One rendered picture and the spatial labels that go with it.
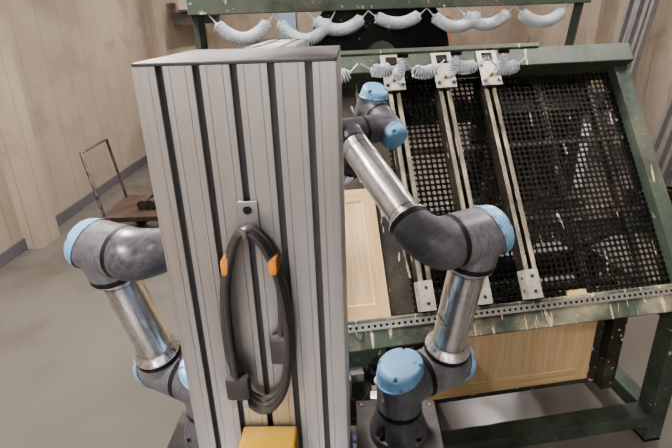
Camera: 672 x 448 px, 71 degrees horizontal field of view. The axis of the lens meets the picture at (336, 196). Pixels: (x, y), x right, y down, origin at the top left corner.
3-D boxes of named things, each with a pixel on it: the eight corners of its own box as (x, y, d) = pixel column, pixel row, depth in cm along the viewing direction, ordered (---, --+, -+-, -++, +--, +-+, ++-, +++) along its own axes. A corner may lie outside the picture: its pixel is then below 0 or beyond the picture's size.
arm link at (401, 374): (367, 396, 124) (366, 354, 120) (409, 378, 130) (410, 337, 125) (392, 428, 114) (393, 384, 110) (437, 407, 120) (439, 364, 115)
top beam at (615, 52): (187, 93, 219) (183, 82, 209) (187, 73, 221) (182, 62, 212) (621, 70, 247) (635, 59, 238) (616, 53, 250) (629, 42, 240)
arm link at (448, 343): (402, 373, 130) (435, 204, 102) (446, 355, 136) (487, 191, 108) (429, 408, 121) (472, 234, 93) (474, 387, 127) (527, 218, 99)
